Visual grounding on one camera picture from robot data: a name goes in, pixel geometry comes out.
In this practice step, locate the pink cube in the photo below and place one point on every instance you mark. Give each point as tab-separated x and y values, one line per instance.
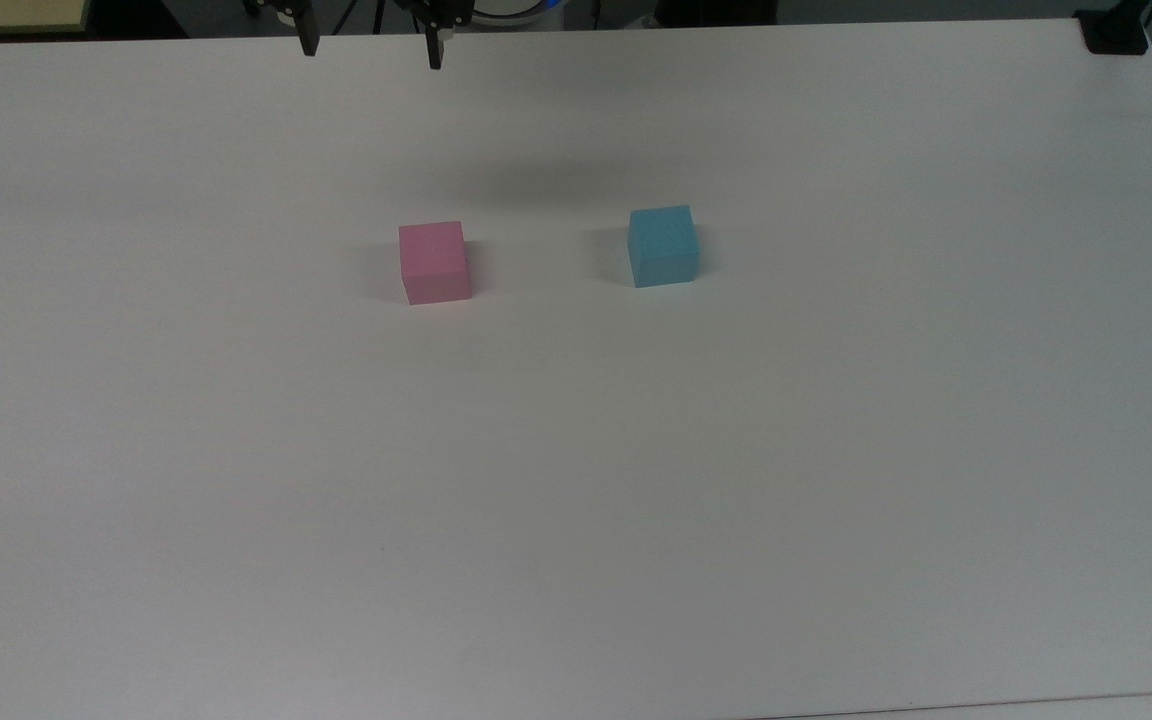
433	262

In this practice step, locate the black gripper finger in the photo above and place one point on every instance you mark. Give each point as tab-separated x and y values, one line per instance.
308	38
434	50

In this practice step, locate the blue cube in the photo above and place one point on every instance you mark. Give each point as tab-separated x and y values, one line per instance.
663	246

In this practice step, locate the light wooden board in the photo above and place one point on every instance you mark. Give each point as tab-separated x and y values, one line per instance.
6	15

